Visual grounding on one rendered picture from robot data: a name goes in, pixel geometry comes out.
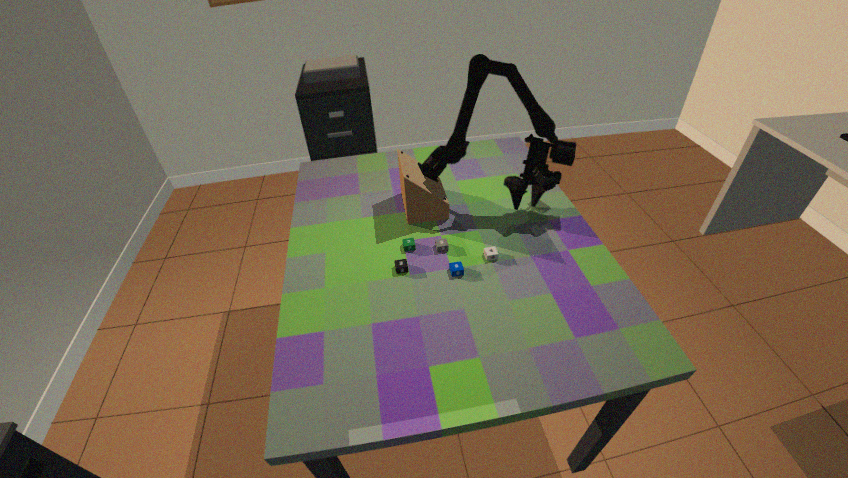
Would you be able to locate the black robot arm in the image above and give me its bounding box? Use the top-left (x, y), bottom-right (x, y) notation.
top-left (418, 54), bottom-right (577, 190)

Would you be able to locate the blue block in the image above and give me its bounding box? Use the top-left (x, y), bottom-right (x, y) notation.
top-left (449, 261), bottom-right (464, 277)

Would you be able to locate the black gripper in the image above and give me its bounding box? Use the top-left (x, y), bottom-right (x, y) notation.
top-left (503, 158), bottom-right (551, 210)

